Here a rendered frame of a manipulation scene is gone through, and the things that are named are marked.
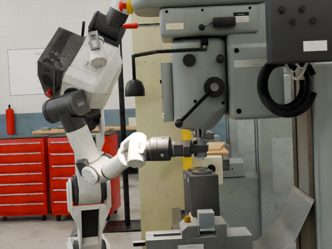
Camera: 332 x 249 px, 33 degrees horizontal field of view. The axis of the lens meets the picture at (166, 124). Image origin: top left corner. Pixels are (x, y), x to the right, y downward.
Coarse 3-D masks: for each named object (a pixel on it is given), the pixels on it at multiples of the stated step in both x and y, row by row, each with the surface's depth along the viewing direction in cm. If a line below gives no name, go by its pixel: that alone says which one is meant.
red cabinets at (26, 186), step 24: (0, 144) 666; (24, 144) 666; (48, 144) 662; (0, 168) 668; (24, 168) 667; (48, 168) 684; (72, 168) 659; (0, 192) 670; (24, 192) 670; (48, 192) 679; (120, 192) 704
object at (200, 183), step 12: (192, 168) 252; (204, 168) 250; (192, 180) 238; (204, 180) 238; (216, 180) 239; (192, 192) 238; (204, 192) 239; (216, 192) 239; (192, 204) 238; (204, 204) 239; (216, 204) 239
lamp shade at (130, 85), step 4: (132, 80) 201; (136, 80) 201; (128, 84) 200; (132, 84) 200; (136, 84) 200; (140, 84) 201; (128, 88) 200; (132, 88) 199; (136, 88) 199; (140, 88) 200; (144, 88) 202; (128, 92) 200; (132, 92) 199; (136, 92) 199; (140, 92) 200; (144, 92) 202; (128, 96) 200
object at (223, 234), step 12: (216, 216) 194; (216, 228) 182; (228, 228) 194; (240, 228) 193; (156, 240) 182; (168, 240) 182; (180, 240) 182; (192, 240) 183; (204, 240) 183; (216, 240) 183; (228, 240) 183; (240, 240) 183
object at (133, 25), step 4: (124, 24) 212; (128, 24) 212; (132, 24) 212; (136, 24) 211; (140, 24) 212; (144, 24) 212; (148, 24) 212; (152, 24) 212; (156, 24) 212; (124, 28) 212; (128, 28) 212; (132, 28) 212; (136, 28) 212
